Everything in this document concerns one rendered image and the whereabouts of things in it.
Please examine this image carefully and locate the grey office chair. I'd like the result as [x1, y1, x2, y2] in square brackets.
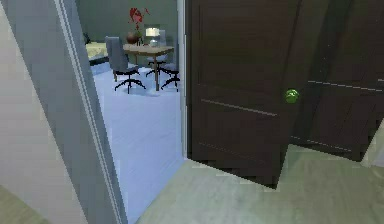
[145, 29, 181, 93]
[105, 35, 147, 95]

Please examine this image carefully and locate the green round door knob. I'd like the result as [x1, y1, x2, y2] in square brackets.
[284, 88, 300, 105]

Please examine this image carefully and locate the brown wooden table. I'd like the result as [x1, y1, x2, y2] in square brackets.
[122, 43, 175, 92]

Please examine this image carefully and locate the yellow patterned bed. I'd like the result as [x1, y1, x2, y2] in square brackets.
[85, 41, 110, 67]

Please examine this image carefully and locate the white table lamp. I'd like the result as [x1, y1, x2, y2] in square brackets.
[144, 23, 162, 48]

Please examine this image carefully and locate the dark brown panelled door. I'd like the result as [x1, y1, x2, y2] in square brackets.
[289, 0, 384, 163]

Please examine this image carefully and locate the dark brown room door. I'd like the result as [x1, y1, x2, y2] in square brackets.
[185, 0, 304, 190]

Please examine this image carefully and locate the red flower house plant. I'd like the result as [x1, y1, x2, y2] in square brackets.
[125, 7, 151, 46]

